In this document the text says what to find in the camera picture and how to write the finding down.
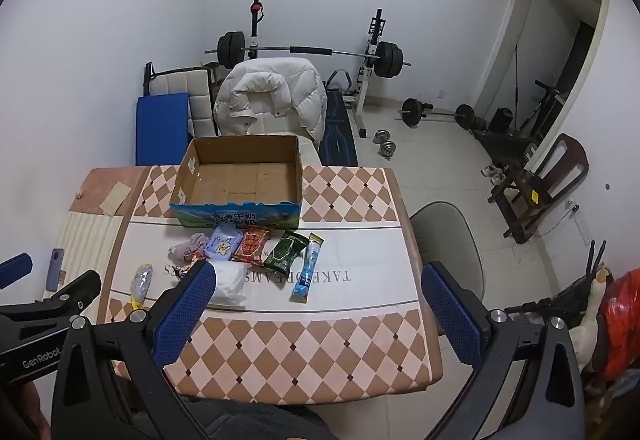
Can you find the white puffer jacket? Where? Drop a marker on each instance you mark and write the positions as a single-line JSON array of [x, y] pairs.
[[270, 100]]

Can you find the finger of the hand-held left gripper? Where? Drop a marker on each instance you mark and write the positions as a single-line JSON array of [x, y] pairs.
[[75, 292], [15, 271]]

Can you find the silvery packet with yellow end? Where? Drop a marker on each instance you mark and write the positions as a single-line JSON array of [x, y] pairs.
[[141, 282]]

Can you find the chrome dumbbell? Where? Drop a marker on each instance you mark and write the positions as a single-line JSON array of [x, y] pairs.
[[387, 150], [382, 136]]

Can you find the white plastic packet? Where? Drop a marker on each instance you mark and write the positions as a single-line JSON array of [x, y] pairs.
[[231, 285]]

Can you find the black and blue weight bench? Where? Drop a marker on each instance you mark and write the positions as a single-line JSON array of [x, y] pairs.
[[340, 135]]

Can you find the tan cardboard piece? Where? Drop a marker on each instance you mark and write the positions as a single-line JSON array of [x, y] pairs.
[[115, 199]]

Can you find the grey-blue smartphone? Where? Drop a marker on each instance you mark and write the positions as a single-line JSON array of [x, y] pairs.
[[55, 267]]

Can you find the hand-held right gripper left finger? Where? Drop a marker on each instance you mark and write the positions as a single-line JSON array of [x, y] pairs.
[[182, 320]]

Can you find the pink cloth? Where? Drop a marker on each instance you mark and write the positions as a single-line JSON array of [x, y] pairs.
[[187, 247]]

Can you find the white door frame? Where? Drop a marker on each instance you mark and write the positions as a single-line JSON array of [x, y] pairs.
[[597, 45]]

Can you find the black exercise machine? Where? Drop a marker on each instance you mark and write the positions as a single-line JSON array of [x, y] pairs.
[[542, 110]]

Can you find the white cushioned panel black frame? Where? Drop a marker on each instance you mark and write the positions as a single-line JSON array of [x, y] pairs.
[[197, 90]]

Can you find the cream ribbed mat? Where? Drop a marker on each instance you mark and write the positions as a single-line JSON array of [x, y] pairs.
[[85, 245]]

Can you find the black router antennas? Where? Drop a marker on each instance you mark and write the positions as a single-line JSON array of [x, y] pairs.
[[595, 260]]

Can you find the white padded chair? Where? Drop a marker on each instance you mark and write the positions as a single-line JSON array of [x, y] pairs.
[[307, 152]]

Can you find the grey round chair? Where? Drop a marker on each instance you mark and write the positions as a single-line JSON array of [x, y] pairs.
[[445, 235]]

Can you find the light purple tissue packet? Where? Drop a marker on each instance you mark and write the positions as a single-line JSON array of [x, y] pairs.
[[222, 244]]

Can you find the blue folded exercise mat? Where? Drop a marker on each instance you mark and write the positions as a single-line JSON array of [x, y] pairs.
[[162, 130]]

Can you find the short barbell with black plates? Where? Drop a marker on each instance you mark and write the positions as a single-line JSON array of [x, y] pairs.
[[412, 111]]

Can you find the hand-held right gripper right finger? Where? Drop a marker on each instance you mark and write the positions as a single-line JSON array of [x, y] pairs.
[[450, 315]]

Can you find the red snack packet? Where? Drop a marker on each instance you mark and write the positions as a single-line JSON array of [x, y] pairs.
[[251, 247]]

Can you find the dark wooden chair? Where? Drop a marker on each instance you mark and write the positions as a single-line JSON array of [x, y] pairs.
[[570, 160]]

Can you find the long light blue packet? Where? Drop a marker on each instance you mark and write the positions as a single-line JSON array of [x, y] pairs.
[[307, 270]]

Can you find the dark green snack packet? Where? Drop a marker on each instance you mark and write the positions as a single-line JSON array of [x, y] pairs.
[[282, 252]]

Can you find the white power strip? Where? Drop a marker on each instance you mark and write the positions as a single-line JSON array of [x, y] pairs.
[[584, 222]]

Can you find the red bag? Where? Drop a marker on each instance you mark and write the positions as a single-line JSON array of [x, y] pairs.
[[622, 320]]

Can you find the white goose plush toy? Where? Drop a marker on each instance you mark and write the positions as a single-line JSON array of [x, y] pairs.
[[595, 300]]

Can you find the white shoe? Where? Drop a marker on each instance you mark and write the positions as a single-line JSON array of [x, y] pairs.
[[498, 178], [488, 170]]

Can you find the white barbell rack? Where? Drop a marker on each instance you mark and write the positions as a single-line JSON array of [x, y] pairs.
[[367, 80]]

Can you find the black speaker box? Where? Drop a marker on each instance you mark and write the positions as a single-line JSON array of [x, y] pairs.
[[501, 120]]

